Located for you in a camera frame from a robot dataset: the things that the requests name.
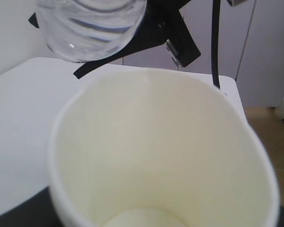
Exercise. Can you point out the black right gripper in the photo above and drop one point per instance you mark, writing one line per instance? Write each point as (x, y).
(164, 24)

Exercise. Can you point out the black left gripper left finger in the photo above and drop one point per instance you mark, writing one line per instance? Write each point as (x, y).
(38, 211)

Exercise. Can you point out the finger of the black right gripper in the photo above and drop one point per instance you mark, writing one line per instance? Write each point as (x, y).
(33, 20)

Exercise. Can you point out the clear water bottle green label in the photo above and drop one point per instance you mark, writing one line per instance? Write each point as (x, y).
(88, 30)

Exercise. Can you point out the white paper cup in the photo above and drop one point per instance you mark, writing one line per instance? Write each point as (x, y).
(157, 148)

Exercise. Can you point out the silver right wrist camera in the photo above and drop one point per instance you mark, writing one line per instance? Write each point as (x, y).
(234, 3)

